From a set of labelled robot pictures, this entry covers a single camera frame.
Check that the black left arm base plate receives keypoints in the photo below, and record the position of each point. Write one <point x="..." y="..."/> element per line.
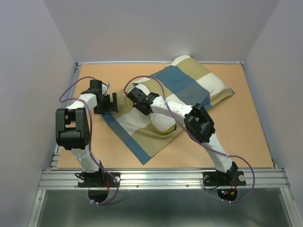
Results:
<point x="95" y="180"/>

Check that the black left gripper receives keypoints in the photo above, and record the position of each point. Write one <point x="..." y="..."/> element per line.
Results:
<point x="108" y="108"/>

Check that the blue beige white plaid pillowcase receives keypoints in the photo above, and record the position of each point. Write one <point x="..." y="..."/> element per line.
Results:
<point x="184" y="81"/>

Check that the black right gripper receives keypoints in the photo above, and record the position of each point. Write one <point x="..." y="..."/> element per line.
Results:
<point x="136" y="105"/>

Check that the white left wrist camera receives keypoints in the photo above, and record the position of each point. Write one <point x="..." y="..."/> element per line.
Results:
<point x="105" y="88"/>

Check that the white pillow yellow edge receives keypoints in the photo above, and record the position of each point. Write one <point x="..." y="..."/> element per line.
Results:
<point x="162" y="122"/>

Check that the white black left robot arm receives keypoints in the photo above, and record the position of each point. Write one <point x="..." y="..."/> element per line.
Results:
<point x="73" y="131"/>

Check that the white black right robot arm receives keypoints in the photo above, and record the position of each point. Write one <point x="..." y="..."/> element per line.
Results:
<point x="195" y="121"/>

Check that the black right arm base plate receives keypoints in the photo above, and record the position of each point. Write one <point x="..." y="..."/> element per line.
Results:
<point x="216" y="178"/>

